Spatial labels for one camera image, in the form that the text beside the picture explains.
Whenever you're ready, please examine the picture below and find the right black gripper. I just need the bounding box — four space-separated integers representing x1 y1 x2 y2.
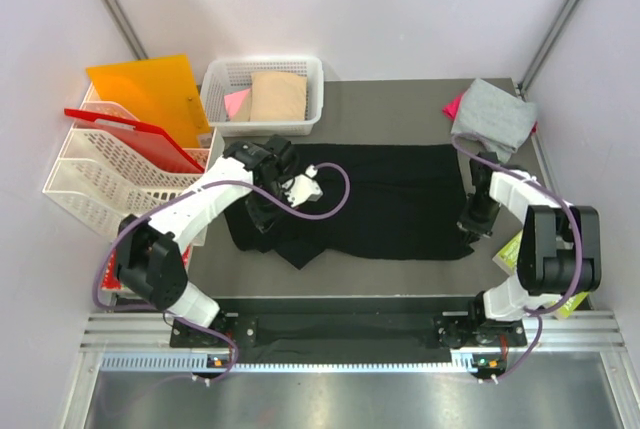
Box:
457 193 500 247

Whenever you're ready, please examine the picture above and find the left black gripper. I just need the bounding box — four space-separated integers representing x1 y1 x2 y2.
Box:
245 180 298 232

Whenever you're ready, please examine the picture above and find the black t shirt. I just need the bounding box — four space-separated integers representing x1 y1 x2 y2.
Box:
225 144 473 269

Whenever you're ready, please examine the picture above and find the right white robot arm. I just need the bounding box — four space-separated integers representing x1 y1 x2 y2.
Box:
451 152 601 348

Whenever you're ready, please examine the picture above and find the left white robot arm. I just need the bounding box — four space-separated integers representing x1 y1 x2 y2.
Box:
114 136 298 346

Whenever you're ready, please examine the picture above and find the green book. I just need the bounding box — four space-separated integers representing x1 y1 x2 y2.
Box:
493 231 589 319

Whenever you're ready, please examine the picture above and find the folded grey t shirt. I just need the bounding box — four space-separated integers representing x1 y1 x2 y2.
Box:
451 79 538 163

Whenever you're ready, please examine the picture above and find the folded pink t shirt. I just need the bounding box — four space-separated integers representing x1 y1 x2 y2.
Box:
442 93 464 121

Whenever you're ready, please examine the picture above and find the pink item in basket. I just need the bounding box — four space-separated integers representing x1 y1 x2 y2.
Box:
224 89 252 122

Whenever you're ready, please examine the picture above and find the tan folded t shirt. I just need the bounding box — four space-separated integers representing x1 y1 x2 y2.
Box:
250 71 307 122

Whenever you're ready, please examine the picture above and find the white plastic basket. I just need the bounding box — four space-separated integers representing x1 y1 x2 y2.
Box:
200 55 324 137

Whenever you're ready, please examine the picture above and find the red plastic folder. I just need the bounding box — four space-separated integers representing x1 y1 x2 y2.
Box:
64 108 204 174

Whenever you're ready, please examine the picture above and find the orange plastic folder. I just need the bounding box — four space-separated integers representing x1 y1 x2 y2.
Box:
86 54 211 148

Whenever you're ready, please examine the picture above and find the red comic book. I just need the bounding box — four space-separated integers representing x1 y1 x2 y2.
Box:
100 246 192 294

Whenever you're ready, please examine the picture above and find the white file rack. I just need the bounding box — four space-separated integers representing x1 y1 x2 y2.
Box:
41 83 225 247

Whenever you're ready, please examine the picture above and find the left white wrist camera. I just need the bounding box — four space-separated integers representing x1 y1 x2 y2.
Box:
282 165 323 208

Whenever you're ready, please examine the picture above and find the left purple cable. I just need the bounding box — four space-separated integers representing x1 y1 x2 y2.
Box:
92 162 351 383

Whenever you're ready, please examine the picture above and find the white slotted cable duct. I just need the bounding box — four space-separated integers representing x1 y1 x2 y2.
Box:
99 352 506 374

